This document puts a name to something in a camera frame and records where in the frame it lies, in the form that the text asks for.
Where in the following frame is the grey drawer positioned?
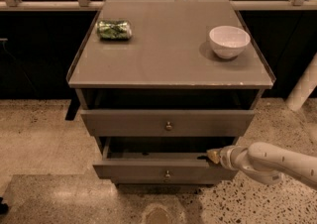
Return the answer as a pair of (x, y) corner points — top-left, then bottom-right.
(81, 109), (255, 137)
(111, 177), (222, 185)
(93, 137), (236, 180)

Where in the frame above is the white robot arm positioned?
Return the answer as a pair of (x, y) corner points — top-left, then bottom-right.
(207, 98), (317, 190)

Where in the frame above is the grey bottom drawer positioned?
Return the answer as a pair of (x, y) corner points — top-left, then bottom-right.
(111, 177), (222, 185)

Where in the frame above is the grey drawer cabinet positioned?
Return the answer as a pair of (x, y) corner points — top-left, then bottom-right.
(66, 0), (276, 187)

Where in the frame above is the grey top drawer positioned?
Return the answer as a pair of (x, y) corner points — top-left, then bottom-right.
(81, 109), (255, 137)

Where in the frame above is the white ceramic bowl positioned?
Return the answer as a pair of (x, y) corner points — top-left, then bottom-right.
(209, 26), (251, 59)

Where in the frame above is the green crushed can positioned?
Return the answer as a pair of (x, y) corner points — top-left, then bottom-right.
(96, 20), (132, 41)

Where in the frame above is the black object at floor edge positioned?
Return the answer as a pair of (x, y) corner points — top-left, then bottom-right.
(0, 197), (9, 214)

